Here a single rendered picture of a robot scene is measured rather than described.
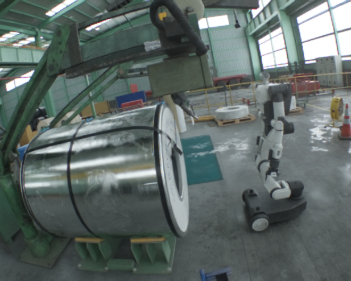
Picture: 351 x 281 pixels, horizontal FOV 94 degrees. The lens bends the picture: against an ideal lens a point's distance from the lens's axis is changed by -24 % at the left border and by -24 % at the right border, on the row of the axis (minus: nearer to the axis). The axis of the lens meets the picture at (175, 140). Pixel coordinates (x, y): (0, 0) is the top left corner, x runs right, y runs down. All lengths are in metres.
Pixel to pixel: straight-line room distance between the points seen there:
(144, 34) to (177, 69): 0.50
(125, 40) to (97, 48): 0.17
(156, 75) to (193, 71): 0.12
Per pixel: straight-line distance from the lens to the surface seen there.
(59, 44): 1.36
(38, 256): 2.79
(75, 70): 1.30
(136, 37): 1.16
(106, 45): 1.21
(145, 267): 2.07
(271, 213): 2.21
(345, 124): 4.83
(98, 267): 2.28
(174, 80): 0.69
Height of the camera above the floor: 1.50
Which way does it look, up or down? 15 degrees down
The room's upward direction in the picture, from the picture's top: 11 degrees counter-clockwise
